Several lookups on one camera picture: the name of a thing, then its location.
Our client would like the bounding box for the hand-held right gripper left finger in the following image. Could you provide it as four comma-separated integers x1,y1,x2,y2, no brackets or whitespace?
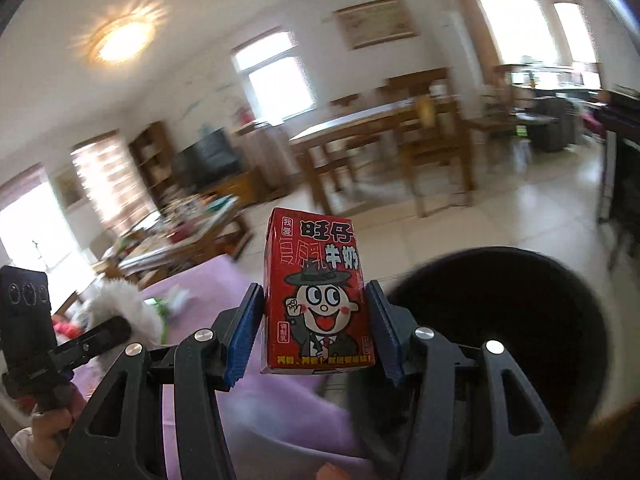
62,282,266,480

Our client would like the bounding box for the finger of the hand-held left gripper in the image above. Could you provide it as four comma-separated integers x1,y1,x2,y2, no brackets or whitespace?
52,315,133,368

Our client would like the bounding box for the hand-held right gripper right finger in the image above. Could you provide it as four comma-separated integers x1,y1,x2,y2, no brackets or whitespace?
366,280,576,480

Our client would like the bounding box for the red milk carton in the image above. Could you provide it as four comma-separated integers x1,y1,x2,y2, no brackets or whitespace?
259,206,376,376

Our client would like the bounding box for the black trash bin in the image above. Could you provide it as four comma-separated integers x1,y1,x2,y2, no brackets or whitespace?
345,246,623,480

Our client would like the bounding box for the person's left forearm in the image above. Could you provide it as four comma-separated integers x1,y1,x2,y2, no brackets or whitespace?
10,430,53,471

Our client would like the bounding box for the person's left hand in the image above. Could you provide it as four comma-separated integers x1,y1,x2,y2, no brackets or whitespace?
30,392,88,466

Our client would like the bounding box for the purple tablecloth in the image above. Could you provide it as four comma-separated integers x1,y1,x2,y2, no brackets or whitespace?
65,255,381,480

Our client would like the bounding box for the green snack wrapper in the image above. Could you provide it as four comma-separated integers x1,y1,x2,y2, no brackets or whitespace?
145,285,193,321

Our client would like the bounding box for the large bright window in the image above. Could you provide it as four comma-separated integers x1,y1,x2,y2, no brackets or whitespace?
0,162,96,311

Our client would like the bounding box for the wooden coffee table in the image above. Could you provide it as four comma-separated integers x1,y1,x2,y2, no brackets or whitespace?
107,195,253,281

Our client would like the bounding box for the small framed picture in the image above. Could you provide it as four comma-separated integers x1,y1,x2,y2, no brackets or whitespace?
52,167,88,208

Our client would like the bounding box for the window with striped blinds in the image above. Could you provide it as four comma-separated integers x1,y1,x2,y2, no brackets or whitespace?
70,130,156,233

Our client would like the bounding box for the wooden television stand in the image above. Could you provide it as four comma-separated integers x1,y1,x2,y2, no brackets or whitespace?
200,167,266,211

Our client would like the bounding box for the wooden bookshelf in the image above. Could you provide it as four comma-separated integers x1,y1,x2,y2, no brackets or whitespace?
127,121,176,201

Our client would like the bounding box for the tall wooden stand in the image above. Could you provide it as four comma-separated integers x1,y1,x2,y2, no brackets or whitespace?
235,120,281,196

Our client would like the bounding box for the wooden dining chair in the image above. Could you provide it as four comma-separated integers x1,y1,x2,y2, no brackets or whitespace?
385,67,476,218

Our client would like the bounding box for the black television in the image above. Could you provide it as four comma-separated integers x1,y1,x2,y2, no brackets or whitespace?
182,127,243,186

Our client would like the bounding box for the wooden dining table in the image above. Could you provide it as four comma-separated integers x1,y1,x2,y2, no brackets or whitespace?
289,95,476,216

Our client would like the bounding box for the dark grey stool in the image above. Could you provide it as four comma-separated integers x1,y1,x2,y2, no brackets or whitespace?
517,95,578,153

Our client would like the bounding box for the white framed window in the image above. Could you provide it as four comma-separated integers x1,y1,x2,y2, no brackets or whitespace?
231,30,318,123

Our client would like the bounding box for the black piano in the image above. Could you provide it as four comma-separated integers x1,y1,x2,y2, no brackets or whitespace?
597,87,640,251

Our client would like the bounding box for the round ceiling lamp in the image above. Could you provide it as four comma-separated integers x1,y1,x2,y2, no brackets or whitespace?
70,0,168,66

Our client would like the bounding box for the white standing air conditioner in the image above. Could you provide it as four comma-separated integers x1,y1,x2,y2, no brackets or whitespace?
445,12,468,96

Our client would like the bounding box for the wide framed picture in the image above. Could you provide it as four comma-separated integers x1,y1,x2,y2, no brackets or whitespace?
332,0,420,51

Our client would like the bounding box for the wooden door frame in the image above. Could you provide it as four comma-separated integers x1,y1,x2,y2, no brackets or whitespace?
447,0,606,91

